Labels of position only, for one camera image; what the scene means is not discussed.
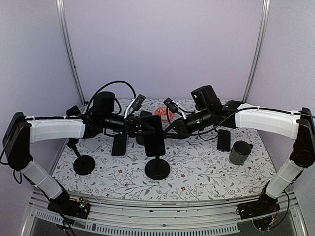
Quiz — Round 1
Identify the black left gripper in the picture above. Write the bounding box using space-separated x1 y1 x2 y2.
101 113 155 138

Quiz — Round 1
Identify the small round base phone stand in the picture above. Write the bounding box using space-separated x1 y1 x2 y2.
136 111 152 146

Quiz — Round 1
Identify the black phone with white edge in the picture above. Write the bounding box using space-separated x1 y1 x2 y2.
111 134 127 156

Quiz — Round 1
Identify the tall black clamp phone stand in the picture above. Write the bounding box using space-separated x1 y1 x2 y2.
145 156 170 180

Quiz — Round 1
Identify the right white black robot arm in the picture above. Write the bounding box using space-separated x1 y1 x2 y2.
164 85 315 219

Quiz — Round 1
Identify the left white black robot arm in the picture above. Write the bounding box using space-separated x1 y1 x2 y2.
2 91 155 219

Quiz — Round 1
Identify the white flat phone stand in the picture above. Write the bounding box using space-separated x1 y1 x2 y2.
82 139 101 151

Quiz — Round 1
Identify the black gooseneck stand round base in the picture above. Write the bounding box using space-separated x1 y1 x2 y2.
67 138 95 176

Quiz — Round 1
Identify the floral patterned tablecloth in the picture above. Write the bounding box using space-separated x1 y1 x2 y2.
50 98 284 202

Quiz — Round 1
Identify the red white patterned bowl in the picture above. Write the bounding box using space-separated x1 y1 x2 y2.
155 107 175 122

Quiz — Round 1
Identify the dark grey mug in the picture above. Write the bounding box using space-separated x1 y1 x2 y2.
229 141 253 165

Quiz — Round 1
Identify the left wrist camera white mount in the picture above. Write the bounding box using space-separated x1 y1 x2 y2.
124 94 146 119

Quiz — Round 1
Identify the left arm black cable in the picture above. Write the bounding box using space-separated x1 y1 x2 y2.
87 80 137 116

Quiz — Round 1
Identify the aluminium front rail base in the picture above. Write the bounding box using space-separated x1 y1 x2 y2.
21 191 310 236

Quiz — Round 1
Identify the right aluminium frame post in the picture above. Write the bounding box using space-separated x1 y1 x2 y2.
242 0 271 103

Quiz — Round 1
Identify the aluminium frame post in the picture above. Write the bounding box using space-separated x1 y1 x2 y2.
56 0 86 104
242 0 271 103

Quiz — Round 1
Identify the left aluminium frame post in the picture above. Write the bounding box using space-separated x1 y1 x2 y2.
56 0 86 104

